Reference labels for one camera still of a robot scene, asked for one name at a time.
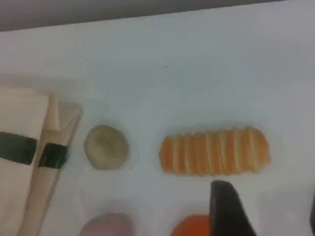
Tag long striped orange bread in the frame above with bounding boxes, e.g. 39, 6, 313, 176
159, 125, 271, 177

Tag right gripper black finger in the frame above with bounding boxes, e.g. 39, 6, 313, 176
209, 180, 257, 236
310, 191, 315, 236

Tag orange tangerine with stem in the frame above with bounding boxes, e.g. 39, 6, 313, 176
171, 214, 211, 236

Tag beige potato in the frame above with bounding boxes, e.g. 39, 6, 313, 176
85, 124, 130, 170

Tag pink peach bun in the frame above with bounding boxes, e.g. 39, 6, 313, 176
80, 212, 136, 236

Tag cream canvas bag green handles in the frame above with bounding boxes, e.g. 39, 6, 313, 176
0, 85, 84, 236

